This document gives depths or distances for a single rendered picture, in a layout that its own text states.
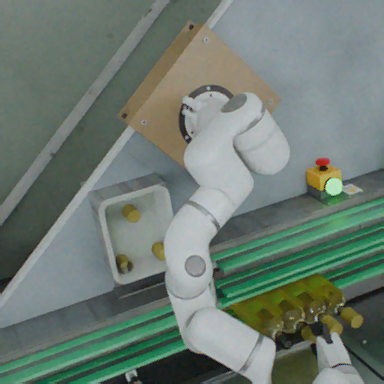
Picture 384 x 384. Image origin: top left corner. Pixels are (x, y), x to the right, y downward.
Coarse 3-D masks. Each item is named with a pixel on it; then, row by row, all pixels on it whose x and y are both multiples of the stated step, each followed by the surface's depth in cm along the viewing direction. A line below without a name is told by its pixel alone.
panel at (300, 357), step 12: (300, 336) 178; (348, 336) 175; (276, 348) 175; (300, 348) 174; (348, 348) 171; (360, 348) 170; (276, 360) 171; (288, 360) 171; (300, 360) 170; (312, 360) 169; (360, 360) 167; (372, 360) 165; (216, 372) 169; (228, 372) 169; (276, 372) 167; (288, 372) 167; (300, 372) 166; (312, 372) 165; (360, 372) 163; (372, 372) 162
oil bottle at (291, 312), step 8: (264, 296) 170; (272, 296) 169; (280, 296) 169; (288, 296) 168; (272, 304) 167; (280, 304) 165; (288, 304) 165; (296, 304) 165; (280, 312) 163; (288, 312) 162; (296, 312) 162; (304, 312) 163; (288, 320) 161; (296, 320) 161; (304, 320) 162; (288, 328) 162
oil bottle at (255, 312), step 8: (256, 296) 171; (240, 304) 169; (248, 304) 168; (256, 304) 167; (264, 304) 167; (240, 312) 171; (248, 312) 166; (256, 312) 164; (264, 312) 164; (272, 312) 163; (248, 320) 167; (256, 320) 162; (264, 320) 161; (272, 320) 160; (280, 320) 160; (256, 328) 164; (264, 328) 160; (272, 328) 159; (280, 328) 160; (272, 336) 159
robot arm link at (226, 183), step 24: (240, 96) 132; (216, 120) 131; (240, 120) 129; (192, 144) 130; (216, 144) 127; (192, 168) 129; (216, 168) 128; (240, 168) 131; (216, 192) 131; (240, 192) 132; (216, 216) 130
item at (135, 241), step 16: (144, 192) 160; (160, 192) 165; (112, 208) 166; (144, 208) 170; (160, 208) 168; (112, 224) 167; (128, 224) 169; (144, 224) 171; (160, 224) 172; (112, 240) 169; (128, 240) 171; (144, 240) 173; (160, 240) 175; (112, 256) 162; (128, 256) 172; (144, 256) 174; (128, 272) 169; (144, 272) 168; (160, 272) 170
